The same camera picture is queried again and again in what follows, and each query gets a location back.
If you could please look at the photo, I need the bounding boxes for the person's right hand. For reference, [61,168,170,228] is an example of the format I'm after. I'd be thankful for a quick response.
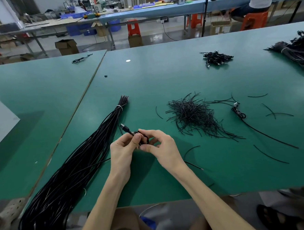
[137,126,190,179]

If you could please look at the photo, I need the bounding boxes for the person's left hand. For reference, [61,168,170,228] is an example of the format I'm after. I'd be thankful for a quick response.
[107,132,146,186]

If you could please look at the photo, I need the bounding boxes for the pile of black wire ties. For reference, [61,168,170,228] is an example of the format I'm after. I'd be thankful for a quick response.
[164,90,246,145]

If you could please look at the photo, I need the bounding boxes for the long black cable bundle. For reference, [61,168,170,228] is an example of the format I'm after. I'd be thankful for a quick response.
[11,95,137,230]

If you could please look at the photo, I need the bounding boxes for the small cable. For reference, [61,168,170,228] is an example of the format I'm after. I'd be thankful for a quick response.
[71,54,94,65]

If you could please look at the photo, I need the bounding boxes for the small pile of knotted cables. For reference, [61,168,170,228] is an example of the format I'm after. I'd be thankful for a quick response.
[200,50,235,68]

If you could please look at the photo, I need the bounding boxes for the large heap of black cables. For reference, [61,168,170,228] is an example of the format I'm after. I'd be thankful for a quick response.
[263,28,304,78]

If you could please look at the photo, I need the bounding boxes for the person's left forearm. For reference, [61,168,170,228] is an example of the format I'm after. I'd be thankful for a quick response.
[69,170,135,230]

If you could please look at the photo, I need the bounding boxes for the person's right forearm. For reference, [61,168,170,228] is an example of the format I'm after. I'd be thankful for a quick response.
[171,159,260,230]

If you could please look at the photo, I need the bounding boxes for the person's brown shorts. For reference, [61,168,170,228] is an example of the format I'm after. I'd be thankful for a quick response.
[104,205,160,230]

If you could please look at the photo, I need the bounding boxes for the blue plastic item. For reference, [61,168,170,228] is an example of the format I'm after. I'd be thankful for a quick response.
[140,216,159,230]

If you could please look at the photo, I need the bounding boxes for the small cardboard box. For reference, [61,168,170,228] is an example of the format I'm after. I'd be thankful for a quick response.
[128,35,143,48]

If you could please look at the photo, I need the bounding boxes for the open cardboard box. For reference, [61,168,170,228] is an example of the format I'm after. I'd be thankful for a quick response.
[54,38,80,57]

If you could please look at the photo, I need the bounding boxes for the red plastic stool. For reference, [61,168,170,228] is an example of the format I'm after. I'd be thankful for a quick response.
[126,19,142,37]

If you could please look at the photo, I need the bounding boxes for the white clog shoe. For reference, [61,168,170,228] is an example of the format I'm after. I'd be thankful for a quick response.
[0,197,30,230]

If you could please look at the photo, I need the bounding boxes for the black sandal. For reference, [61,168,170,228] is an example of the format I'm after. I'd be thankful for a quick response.
[255,201,304,230]

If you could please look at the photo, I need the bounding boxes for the long blue workbench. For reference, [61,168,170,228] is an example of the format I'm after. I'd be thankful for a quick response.
[83,0,304,23]

